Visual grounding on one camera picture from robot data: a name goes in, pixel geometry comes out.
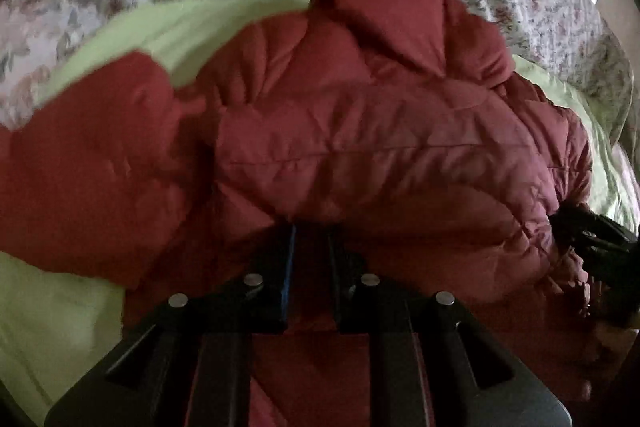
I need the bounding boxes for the light green bed sheet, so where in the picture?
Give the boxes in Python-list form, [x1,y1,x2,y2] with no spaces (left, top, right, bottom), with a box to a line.
[1,0,639,424]

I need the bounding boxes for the right hand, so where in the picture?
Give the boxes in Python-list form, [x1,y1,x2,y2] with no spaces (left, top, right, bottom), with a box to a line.
[588,322,639,381]

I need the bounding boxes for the large floral pillow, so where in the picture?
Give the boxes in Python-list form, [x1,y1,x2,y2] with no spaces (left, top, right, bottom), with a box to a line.
[1,0,105,129]

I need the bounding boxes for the red puffer jacket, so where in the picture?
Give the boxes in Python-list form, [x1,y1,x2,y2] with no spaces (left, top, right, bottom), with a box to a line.
[1,0,596,412]

